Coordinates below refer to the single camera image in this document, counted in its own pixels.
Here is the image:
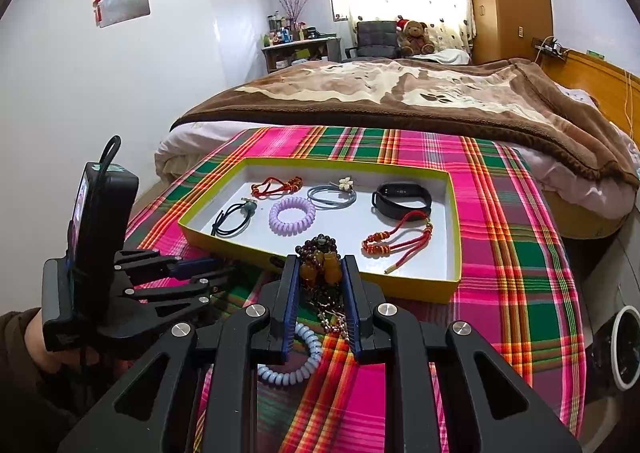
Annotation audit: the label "person's left forearm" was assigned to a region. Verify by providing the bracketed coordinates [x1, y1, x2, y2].
[0, 307, 121, 453]

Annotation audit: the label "black chair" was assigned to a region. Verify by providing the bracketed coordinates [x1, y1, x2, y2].
[342, 20, 403, 64]

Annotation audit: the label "black hair tie green bead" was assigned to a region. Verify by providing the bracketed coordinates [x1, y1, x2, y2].
[210, 198, 261, 239]

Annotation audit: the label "red cord bracelet orange beads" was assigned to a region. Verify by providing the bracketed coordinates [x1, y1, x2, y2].
[250, 175, 305, 198]

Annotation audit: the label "wooden headboard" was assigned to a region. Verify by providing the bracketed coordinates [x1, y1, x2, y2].
[540, 49, 640, 144]

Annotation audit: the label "light blue spiral hair tie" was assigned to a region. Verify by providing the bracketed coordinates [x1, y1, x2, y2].
[256, 320, 323, 386]

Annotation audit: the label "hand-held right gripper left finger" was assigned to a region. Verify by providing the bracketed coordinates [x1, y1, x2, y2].
[57, 254, 303, 453]

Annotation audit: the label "dark bead bracelet amber pendants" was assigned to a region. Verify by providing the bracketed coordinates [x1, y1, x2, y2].
[294, 233, 353, 339]

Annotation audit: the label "group of cosmetic bottles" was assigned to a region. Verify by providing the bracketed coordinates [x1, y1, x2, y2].
[264, 15, 323, 46]

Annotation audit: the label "pink green plaid cloth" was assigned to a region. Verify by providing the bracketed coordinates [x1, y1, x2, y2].
[124, 125, 593, 453]

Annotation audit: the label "black fitness band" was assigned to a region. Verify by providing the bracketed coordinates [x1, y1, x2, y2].
[371, 181, 433, 220]

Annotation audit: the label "black cable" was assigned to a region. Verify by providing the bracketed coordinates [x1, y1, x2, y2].
[97, 135, 123, 174]

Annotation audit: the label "red cord bracelet gold knots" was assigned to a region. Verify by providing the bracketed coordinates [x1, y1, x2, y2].
[361, 210, 435, 276]

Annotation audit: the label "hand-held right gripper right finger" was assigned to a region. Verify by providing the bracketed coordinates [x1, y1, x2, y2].
[341, 254, 583, 453]

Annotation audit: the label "white pillow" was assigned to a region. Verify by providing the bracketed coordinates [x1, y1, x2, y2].
[425, 48, 473, 66]

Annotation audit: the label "grey hair tie with flower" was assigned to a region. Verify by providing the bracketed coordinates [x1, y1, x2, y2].
[306, 177, 358, 211]

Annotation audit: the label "brown printed blanket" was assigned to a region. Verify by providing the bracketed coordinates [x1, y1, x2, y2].
[170, 58, 640, 184]

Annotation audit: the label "brown teddy bear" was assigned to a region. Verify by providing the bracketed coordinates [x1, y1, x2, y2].
[395, 18, 437, 56]

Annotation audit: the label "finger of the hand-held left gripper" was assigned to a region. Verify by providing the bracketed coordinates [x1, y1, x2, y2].
[117, 267, 241, 334]
[114, 247, 226, 284]

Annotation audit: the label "small desk with shelves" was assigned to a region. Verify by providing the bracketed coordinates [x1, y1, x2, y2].
[261, 35, 343, 74]

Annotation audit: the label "purple spiral hair tie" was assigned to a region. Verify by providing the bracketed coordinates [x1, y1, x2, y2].
[269, 198, 317, 236]

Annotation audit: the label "power strip on bracket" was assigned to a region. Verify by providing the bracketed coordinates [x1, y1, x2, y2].
[531, 35, 568, 58]

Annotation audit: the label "white round appliance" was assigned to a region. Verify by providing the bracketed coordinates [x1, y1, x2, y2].
[607, 305, 640, 391]

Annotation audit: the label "yellow-green shallow box tray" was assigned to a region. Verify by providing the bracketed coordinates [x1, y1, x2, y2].
[179, 157, 463, 305]

